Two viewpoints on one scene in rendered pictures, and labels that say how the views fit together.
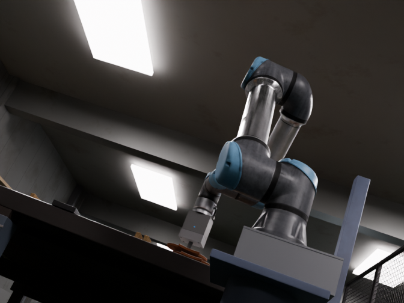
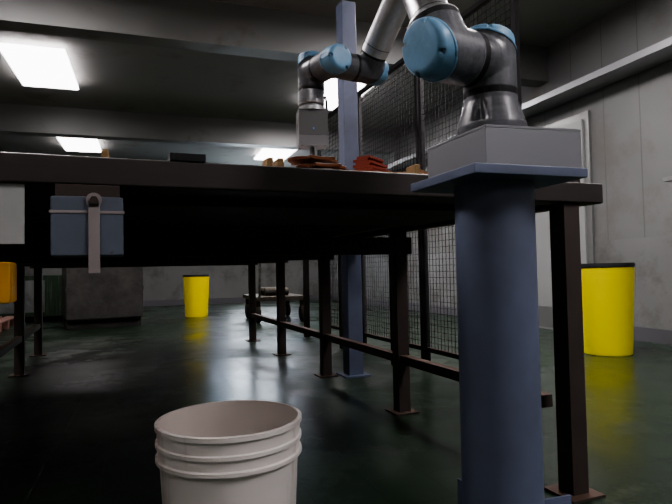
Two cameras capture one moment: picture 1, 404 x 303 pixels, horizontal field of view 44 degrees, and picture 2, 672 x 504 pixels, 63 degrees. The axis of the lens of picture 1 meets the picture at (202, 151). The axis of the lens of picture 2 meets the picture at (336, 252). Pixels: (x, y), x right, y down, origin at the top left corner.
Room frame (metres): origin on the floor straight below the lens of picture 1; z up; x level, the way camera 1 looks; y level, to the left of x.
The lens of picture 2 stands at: (0.33, 0.64, 0.67)
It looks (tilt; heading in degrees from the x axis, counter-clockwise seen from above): 2 degrees up; 330
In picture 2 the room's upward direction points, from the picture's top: 1 degrees counter-clockwise
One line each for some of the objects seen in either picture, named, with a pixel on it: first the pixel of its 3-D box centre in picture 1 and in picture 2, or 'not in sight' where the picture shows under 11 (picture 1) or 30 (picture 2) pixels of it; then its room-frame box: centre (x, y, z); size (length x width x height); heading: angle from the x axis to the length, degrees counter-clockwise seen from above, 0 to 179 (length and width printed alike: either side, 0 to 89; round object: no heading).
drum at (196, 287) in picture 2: not in sight; (196, 295); (8.83, -1.73, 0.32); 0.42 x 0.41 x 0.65; 170
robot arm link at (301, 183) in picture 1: (290, 189); (486, 61); (1.20, -0.25, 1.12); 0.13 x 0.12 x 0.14; 94
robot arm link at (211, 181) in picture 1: (223, 183); (335, 63); (1.62, -0.11, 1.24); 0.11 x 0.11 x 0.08; 4
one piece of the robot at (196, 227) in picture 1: (198, 228); (312, 128); (1.73, -0.09, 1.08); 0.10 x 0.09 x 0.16; 161
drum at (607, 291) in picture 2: not in sight; (605, 308); (2.95, -3.23, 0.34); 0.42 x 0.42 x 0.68
